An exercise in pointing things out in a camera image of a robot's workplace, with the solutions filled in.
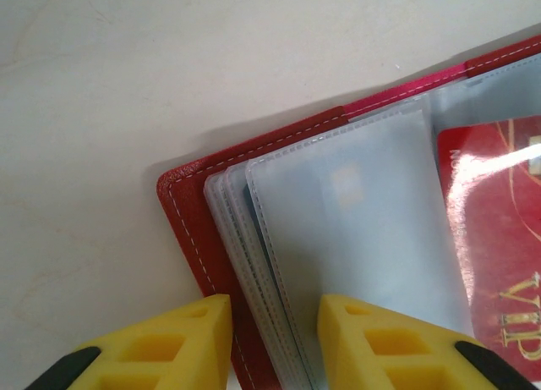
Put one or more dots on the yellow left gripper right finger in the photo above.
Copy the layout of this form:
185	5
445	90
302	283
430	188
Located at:
359	356

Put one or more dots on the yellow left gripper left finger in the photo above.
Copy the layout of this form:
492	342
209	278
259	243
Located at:
190	356

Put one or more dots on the red leather card holder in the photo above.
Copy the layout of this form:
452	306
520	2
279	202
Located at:
203	221

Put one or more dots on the blue VIP card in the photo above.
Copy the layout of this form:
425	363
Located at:
348	187

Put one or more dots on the red VIP card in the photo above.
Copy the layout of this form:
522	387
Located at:
498	221

